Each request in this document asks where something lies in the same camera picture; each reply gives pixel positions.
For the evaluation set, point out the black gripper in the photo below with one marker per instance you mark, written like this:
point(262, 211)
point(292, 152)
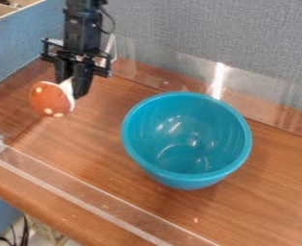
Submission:
point(93, 62)

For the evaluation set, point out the brown and white toy mushroom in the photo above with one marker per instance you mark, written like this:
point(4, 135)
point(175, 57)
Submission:
point(52, 99)

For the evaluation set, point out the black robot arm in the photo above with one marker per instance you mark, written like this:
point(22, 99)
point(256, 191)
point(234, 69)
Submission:
point(83, 25)

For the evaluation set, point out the blue plastic bowl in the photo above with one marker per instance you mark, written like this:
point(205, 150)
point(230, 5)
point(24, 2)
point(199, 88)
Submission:
point(187, 138)

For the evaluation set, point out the clear acrylic front barrier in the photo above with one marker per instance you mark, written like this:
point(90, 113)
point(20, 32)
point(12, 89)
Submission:
point(141, 222)

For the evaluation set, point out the clear acrylic barrier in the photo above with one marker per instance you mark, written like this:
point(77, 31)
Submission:
point(265, 99)
point(141, 222)

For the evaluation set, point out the clear acrylic back barrier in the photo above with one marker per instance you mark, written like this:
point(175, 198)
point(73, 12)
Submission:
point(265, 99)

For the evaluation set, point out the clear acrylic triangular bracket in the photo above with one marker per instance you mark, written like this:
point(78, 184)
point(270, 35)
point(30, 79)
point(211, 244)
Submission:
point(111, 48)

